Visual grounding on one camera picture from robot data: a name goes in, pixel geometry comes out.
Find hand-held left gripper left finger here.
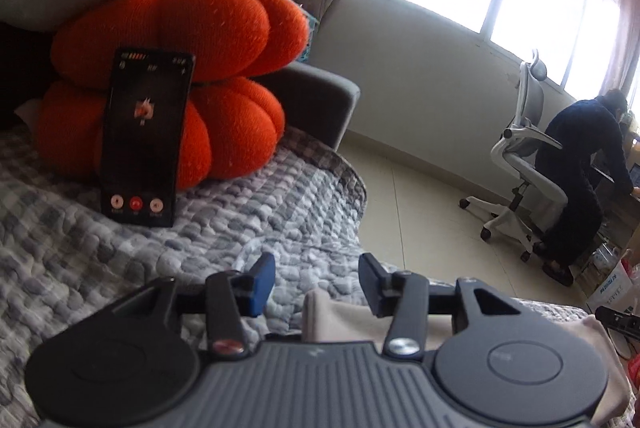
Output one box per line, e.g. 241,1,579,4
102,252,277,354

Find black smartphone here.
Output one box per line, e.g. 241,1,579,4
99,46,196,229

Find grey sofa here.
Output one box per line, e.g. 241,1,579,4
279,60,362,152

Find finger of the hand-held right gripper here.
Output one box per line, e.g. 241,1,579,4
594,305,640,335

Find grey quilted blanket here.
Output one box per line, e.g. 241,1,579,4
0,125,601,428

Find white cardboard box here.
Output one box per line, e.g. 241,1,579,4
584,257,640,317

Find wooden desk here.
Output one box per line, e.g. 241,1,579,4
589,127,640,270

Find blue patterned cloth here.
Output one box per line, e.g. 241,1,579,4
299,14,319,60

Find beige sweatshirt with black sleeves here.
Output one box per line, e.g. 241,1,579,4
302,288,632,427

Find orange flower cushion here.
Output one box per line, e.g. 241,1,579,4
37,0,310,192

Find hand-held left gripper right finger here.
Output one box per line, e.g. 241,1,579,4
358,252,523,359

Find white office chair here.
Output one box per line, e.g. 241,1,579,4
458,49,571,263

